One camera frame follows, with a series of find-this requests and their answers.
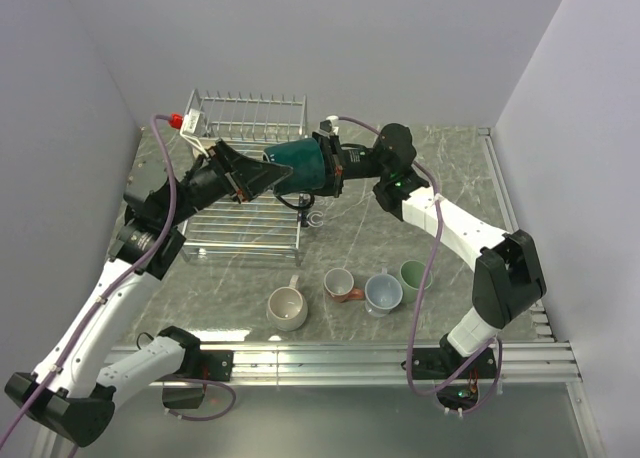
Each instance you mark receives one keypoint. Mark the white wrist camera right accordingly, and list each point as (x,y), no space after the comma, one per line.
(329,126)

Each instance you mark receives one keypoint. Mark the dark green mug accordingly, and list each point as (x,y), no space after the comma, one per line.
(305,158)

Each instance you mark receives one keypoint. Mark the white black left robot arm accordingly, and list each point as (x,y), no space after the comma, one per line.
(72,391)

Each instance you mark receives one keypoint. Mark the aluminium mounting rail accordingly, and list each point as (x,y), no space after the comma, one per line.
(367,363)

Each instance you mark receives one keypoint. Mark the aluminium side rail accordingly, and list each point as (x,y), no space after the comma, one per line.
(537,311)

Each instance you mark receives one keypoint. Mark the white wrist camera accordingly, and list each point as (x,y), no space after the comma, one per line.
(329,126)
(192,128)

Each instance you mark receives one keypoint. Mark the light green mug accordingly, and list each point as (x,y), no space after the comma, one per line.
(410,277)

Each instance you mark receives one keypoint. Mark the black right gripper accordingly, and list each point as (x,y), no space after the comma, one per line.
(335,167)

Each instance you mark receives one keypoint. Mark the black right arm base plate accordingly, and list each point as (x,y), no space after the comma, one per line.
(441,363)

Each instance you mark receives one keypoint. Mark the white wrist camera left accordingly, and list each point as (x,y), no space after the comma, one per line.
(192,128)

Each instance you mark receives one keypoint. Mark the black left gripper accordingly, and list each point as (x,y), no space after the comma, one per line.
(248,177)

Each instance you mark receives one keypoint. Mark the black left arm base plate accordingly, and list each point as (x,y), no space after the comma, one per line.
(213,365)

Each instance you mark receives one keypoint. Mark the beige speckled round mug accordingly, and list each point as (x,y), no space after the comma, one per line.
(287,308)

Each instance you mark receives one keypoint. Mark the light blue mug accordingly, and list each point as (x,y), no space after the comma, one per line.
(383,293)

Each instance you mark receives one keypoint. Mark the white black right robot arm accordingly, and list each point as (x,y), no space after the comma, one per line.
(507,275)

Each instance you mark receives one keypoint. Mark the pink white mug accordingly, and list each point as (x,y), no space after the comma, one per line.
(339,285)

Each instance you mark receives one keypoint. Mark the silver wire dish rack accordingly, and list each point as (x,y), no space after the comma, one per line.
(249,123)

